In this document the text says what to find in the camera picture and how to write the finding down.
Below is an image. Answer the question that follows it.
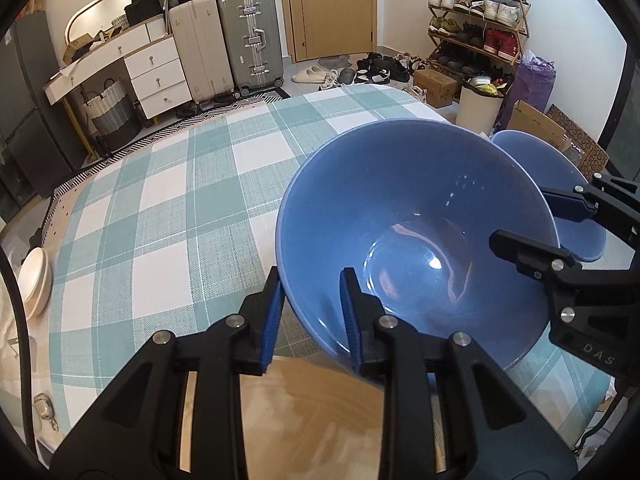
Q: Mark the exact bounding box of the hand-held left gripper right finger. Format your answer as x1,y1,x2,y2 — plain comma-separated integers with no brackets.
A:
339,267,581,480

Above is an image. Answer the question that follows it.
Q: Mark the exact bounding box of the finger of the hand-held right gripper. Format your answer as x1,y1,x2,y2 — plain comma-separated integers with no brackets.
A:
541,172,640,241
489,229,640,311

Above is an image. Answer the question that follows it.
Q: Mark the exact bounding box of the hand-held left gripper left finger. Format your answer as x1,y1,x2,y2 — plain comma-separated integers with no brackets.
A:
50,266,286,480

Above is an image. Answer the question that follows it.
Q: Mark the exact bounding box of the blue bowl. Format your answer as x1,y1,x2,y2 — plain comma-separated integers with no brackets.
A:
491,130,607,263
275,119,561,392

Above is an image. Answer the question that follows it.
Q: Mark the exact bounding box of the brown patterned box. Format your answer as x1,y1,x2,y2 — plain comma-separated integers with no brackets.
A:
545,104,611,181

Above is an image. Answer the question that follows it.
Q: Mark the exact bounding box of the purple plastic bag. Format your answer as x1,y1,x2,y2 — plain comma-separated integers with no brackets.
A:
505,55,557,131

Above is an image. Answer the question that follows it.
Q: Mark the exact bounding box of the white trash bin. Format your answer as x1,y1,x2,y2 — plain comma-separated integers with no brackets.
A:
456,76,505,136

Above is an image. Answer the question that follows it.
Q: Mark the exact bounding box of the teal checked tablecloth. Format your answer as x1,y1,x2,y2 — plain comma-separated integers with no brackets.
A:
47,84,616,461

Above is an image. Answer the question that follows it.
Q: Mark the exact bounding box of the brown cardboard box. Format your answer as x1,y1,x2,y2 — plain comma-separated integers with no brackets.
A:
414,69,458,108

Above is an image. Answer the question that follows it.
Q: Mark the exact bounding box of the wooden shoe rack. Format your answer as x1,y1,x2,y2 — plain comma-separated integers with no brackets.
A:
425,0,531,83

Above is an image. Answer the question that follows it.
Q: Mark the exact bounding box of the shoe rack with shoes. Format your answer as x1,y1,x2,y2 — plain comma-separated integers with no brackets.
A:
422,0,528,83

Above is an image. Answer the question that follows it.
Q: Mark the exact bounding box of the wide cream bowl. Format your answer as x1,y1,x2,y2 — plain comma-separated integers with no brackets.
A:
20,260,52,317

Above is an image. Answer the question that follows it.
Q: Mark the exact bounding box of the beige checked tablecloth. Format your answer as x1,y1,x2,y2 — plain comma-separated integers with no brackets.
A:
0,280,71,461

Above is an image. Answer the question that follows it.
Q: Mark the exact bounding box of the pile of slippers and sandals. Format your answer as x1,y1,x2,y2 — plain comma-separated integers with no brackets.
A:
291,51,426,93

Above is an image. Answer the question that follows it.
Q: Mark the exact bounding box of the clear earbud case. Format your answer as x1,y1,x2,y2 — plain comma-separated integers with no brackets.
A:
32,394,61,433

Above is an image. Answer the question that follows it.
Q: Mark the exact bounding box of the small cream bowl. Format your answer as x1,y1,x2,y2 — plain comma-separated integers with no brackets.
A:
17,247,48,286

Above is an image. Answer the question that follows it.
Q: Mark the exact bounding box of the woven laundry basket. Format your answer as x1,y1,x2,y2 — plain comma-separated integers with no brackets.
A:
82,79,143,151

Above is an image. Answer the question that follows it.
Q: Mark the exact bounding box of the white dressing table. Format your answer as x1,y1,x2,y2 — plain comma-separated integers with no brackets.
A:
42,19,193,126

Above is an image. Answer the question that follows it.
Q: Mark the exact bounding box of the beige suitcase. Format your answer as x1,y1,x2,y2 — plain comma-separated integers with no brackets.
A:
168,0,236,106

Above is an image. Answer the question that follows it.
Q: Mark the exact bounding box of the silver suitcase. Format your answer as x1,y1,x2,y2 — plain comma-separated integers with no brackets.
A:
217,0,285,97

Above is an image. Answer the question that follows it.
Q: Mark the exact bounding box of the wooden door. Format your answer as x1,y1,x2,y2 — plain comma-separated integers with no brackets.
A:
277,0,378,63

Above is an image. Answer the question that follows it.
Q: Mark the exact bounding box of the grey refrigerator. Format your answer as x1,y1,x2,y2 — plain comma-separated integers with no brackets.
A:
0,10,88,221

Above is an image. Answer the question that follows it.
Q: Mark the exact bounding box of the open cardboard box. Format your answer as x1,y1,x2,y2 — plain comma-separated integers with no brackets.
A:
64,35,96,63

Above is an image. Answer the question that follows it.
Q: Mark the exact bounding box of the black storage box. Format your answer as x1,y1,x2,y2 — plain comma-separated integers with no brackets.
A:
124,2,166,28

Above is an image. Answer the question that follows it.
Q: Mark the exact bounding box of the oval mirror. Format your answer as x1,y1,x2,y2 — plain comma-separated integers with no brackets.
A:
64,0,133,61

